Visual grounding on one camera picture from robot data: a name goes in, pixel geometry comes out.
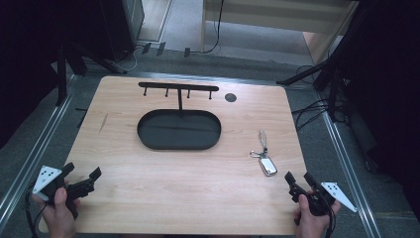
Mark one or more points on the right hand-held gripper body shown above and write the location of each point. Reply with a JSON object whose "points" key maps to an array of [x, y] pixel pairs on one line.
{"points": [[318, 203]]}

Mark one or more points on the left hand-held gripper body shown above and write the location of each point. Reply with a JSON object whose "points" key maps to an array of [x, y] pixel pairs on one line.
{"points": [[76, 189]]}

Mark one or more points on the person's right hand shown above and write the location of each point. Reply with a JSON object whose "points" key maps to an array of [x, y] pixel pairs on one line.
{"points": [[313, 226]]}

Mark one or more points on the person's left hand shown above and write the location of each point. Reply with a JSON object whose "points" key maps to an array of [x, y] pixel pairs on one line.
{"points": [[60, 218]]}

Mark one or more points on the silver car key with keyring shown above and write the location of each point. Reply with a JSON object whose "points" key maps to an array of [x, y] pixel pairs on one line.
{"points": [[268, 165]]}

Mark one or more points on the black key rack with tray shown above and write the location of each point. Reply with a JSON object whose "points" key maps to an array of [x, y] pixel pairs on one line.
{"points": [[178, 132]]}

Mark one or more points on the black metal stand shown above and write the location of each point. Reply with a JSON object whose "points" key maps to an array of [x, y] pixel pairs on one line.
{"points": [[333, 82], [61, 76]]}

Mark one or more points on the black round table grommet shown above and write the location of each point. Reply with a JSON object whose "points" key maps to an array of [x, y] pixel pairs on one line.
{"points": [[230, 97]]}

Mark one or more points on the dark plug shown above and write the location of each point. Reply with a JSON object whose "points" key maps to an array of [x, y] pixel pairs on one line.
{"points": [[160, 48], [187, 52], [146, 48]]}

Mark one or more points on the dark cabinet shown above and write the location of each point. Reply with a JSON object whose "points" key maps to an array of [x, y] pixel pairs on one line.
{"points": [[127, 26]]}

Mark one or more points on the white cabinet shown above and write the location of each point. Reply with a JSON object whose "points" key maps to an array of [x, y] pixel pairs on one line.
{"points": [[264, 16]]}

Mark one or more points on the metal floor rail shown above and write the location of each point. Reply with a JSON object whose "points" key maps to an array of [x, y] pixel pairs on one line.
{"points": [[350, 172], [36, 148]]}

